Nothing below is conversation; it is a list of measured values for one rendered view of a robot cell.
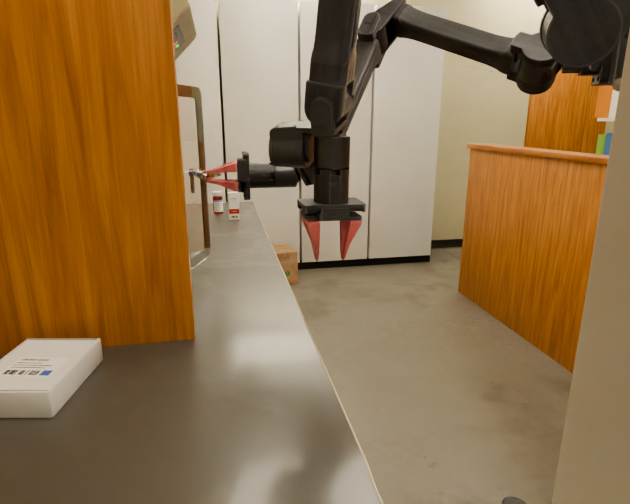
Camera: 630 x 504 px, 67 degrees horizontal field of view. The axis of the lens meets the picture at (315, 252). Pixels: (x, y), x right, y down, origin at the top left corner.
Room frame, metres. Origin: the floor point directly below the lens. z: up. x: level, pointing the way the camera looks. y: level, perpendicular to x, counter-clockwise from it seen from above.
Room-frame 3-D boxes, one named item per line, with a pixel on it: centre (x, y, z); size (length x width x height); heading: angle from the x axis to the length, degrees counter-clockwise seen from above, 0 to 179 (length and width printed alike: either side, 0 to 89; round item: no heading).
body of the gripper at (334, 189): (0.77, -0.03, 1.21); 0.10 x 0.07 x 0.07; 102
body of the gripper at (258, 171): (1.07, 0.13, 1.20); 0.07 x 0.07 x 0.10; 10
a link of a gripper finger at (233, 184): (1.06, 0.20, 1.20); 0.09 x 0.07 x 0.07; 100
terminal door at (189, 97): (1.01, 0.29, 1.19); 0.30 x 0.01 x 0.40; 171
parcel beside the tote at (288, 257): (3.79, 0.37, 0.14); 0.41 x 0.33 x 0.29; 108
